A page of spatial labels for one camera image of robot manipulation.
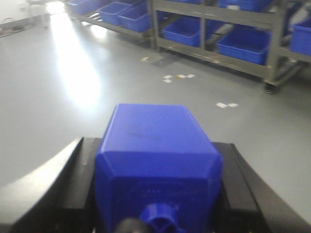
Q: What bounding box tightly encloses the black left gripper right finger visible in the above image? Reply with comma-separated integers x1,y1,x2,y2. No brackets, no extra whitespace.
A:
213,142,311,233

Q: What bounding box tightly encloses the blue bin on low rack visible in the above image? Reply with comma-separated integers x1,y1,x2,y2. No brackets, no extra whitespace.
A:
118,3,152,33
67,0,93,15
96,2,132,26

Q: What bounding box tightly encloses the blue bottle-shaped part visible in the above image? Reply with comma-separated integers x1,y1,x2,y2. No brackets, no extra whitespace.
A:
94,103,223,233

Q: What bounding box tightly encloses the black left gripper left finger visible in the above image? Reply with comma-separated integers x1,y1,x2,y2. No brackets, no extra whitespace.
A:
0,137,101,233

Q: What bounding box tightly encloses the blue bin at right edge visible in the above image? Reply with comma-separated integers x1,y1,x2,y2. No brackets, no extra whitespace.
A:
290,18,311,56

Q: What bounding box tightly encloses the grey metal shelf rack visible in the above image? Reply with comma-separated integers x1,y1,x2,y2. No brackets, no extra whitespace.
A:
151,0,311,94

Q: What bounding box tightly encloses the low grey flow rack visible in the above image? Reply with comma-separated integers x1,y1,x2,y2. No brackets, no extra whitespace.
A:
65,0,154,43

